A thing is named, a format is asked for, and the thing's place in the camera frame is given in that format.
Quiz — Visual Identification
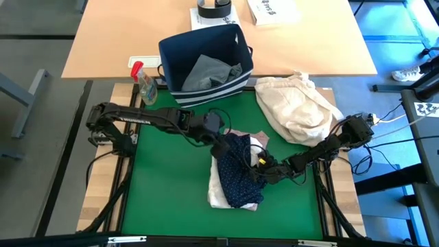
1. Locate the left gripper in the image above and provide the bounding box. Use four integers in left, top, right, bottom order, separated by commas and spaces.
187, 115, 231, 160

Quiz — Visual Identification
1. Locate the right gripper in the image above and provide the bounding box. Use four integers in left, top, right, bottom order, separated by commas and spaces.
249, 154, 296, 188

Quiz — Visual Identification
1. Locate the dark navy garment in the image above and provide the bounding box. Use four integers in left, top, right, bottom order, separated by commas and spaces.
216, 132, 268, 209

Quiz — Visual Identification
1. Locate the pink waffle-knit shirt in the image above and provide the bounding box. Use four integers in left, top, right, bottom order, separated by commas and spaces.
223, 128, 270, 149

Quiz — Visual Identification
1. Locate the white shirt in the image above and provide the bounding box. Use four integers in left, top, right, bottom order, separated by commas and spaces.
206, 135, 265, 211

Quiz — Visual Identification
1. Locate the grey garment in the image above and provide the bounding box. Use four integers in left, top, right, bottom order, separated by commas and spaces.
180, 54, 244, 93

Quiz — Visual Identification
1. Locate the navy white striped basket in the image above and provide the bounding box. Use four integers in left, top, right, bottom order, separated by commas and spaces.
156, 23, 254, 109

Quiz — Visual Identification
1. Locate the green table mat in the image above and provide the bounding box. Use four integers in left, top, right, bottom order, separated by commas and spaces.
121, 89, 325, 241

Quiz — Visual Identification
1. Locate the cream cloth garment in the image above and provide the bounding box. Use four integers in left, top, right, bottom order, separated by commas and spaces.
255, 71, 344, 148

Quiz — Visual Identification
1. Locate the clear bottle with red cap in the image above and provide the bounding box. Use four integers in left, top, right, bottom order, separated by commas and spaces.
130, 60, 158, 106

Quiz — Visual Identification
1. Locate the small white square plate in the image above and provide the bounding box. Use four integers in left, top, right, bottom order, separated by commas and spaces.
128, 55, 161, 69

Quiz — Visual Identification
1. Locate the small white printed box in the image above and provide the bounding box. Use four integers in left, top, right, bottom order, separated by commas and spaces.
190, 5, 241, 32

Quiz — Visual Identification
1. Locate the light wooden table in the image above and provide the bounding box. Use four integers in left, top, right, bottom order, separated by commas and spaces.
61, 0, 378, 80

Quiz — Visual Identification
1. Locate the black curved band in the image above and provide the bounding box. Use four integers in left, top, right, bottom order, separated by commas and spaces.
198, 0, 233, 19

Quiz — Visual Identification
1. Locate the white printed flat box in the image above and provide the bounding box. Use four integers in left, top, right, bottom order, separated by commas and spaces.
247, 0, 304, 26

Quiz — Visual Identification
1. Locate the black side desk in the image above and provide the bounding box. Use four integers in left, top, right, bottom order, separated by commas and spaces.
355, 67, 439, 247

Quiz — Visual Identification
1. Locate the person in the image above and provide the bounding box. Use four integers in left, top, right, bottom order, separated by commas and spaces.
392, 46, 439, 83

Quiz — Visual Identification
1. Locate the white marker tag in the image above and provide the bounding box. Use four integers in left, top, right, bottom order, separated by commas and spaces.
414, 102, 439, 119

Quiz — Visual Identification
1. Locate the grey metal furniture leg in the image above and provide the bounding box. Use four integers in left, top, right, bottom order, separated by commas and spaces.
0, 68, 51, 161

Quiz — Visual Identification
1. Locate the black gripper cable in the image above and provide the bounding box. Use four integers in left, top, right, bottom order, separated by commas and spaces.
241, 143, 269, 178

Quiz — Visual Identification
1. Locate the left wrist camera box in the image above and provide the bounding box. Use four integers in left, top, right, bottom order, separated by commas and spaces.
202, 112, 222, 133

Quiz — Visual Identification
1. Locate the silver metal bracket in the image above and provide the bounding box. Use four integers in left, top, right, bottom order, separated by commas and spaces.
108, 235, 147, 244
297, 239, 339, 247

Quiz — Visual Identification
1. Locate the black aluminium table frame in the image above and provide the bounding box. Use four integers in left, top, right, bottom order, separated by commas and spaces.
34, 80, 370, 247

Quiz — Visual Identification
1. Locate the black floor cable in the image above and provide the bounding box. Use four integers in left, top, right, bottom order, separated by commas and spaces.
349, 102, 439, 176

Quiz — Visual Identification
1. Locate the white cable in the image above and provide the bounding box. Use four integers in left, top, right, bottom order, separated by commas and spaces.
372, 111, 439, 137

